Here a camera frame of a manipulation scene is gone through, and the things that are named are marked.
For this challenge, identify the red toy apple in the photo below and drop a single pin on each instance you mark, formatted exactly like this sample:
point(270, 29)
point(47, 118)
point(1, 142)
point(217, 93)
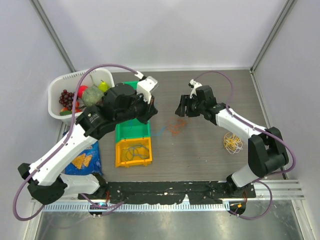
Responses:
point(81, 91)

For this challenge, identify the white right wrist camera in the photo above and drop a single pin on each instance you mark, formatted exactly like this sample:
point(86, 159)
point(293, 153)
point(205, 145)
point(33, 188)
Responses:
point(194, 85)

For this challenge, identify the dark red toy grapes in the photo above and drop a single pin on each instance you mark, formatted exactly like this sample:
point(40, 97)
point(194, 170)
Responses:
point(66, 99)

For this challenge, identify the right aluminium frame post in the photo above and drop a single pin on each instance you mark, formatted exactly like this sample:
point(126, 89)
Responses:
point(280, 20)

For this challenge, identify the yellow toy pear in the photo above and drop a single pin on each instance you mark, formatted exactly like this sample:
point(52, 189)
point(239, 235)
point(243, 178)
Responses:
point(103, 86)

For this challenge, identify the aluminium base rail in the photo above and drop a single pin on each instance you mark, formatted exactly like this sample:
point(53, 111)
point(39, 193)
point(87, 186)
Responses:
point(277, 188)

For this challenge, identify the yellow bin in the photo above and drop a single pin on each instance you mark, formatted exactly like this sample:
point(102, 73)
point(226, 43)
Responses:
point(133, 152)

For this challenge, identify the green bin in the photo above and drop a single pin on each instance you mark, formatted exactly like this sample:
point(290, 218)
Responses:
point(132, 84)
point(132, 129)

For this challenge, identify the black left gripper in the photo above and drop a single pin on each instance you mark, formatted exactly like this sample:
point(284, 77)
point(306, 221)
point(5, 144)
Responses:
point(150, 109)

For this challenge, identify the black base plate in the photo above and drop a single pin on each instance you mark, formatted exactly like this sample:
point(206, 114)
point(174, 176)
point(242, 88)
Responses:
point(173, 192)

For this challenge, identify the small toy fruits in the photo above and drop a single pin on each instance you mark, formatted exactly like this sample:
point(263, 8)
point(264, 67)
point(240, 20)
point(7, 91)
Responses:
point(67, 110)

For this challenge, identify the white plastic basket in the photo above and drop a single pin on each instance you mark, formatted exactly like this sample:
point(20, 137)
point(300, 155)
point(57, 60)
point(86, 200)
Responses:
point(69, 82)

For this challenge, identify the blue Doritos bag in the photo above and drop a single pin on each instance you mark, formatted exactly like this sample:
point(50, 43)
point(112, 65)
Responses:
point(87, 162)

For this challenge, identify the near green bin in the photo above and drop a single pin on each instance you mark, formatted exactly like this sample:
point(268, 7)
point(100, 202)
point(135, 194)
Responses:
point(132, 129)

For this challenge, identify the far green bin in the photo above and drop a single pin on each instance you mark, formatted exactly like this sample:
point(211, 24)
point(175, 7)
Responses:
point(132, 84)

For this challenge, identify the aluminium frame post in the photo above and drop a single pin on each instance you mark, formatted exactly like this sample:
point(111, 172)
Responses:
point(280, 20)
point(52, 33)

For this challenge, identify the left aluminium frame post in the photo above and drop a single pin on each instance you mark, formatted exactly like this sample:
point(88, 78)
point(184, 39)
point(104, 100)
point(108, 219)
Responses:
point(52, 33)

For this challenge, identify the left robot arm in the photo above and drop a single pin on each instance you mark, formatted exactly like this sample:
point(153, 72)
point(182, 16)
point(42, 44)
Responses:
point(46, 181)

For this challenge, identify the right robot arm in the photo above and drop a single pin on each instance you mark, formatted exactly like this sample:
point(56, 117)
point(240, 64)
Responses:
point(266, 151)

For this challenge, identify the green toy melon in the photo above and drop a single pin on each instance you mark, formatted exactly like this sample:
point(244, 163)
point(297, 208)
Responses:
point(91, 96)

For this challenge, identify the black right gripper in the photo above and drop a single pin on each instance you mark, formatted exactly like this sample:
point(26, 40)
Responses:
point(185, 101)

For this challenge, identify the white slotted cable duct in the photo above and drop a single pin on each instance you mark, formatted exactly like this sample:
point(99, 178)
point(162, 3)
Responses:
point(182, 207)

